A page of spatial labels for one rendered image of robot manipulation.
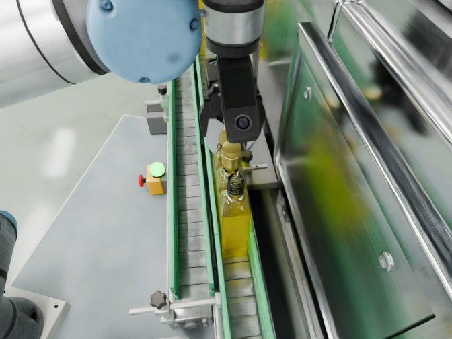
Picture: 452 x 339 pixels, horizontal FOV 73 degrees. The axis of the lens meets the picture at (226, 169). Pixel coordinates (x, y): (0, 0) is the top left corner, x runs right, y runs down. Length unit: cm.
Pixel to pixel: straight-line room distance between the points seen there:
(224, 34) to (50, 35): 21
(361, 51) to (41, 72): 31
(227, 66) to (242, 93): 4
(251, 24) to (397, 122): 20
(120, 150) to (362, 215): 92
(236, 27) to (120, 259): 70
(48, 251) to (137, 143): 45
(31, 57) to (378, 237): 35
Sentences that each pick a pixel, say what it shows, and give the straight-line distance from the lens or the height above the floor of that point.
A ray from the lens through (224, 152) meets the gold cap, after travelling 53.
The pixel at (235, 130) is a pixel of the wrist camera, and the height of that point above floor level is 128.
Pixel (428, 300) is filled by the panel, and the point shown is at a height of 129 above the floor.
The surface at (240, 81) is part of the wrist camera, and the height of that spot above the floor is 132.
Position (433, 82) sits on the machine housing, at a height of 140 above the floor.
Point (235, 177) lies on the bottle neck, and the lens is 53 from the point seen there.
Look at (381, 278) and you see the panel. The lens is 39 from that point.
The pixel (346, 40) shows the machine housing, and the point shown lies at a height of 137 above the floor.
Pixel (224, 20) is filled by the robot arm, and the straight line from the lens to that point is 39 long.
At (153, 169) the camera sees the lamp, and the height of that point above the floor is 85.
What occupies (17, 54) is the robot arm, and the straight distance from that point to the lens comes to 26.
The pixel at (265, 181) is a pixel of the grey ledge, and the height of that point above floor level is 88.
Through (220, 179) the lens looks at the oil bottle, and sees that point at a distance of 58.
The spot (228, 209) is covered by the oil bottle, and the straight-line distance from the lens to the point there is 55.
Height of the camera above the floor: 155
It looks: 51 degrees down
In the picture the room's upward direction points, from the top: straight up
